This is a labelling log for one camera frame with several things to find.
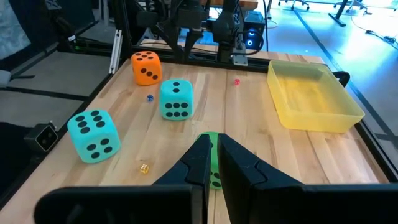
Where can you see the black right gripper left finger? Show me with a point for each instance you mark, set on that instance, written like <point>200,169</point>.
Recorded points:
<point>186,174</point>

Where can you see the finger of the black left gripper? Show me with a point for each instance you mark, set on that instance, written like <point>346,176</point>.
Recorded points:
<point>187,40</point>
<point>194,39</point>

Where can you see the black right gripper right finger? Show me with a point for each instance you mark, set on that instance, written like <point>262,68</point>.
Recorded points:
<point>242,174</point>

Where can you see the large green foam die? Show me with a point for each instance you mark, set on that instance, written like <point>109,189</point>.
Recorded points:
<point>214,161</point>

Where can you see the large teal foam die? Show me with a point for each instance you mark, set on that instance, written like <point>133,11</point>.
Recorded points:
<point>77,146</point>
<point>183,93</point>

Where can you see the large orange foam die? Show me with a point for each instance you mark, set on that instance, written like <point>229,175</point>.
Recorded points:
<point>136,73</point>

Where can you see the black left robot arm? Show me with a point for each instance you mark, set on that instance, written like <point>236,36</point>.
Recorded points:
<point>227,28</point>

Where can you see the small yellow translucent die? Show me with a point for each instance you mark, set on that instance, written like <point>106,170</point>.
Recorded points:
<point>144,169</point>

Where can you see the small red translucent die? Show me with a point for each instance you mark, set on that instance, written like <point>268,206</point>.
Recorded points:
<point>237,82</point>

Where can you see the black computer blue lights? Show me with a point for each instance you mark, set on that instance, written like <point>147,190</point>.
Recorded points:
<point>253,23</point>

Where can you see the small blue translucent die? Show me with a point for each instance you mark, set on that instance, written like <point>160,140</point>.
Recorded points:
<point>150,98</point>

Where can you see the silver aluminium bar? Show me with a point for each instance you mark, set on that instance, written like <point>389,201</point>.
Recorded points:
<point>115,53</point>

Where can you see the yellow translucent plastic bin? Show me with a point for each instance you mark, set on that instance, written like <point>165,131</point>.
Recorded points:
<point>311,121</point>

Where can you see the office chair base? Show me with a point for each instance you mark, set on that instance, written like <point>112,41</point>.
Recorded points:
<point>293,3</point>

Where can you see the black table clamp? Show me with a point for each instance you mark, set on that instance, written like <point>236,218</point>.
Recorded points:
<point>343,77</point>

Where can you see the black desk leg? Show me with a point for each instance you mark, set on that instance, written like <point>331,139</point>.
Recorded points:
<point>339,12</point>

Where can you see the silver metal bracket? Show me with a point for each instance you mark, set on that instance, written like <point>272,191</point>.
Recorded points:
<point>240,59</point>

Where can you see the small black table camera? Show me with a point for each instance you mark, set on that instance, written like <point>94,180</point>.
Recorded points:
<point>43,138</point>

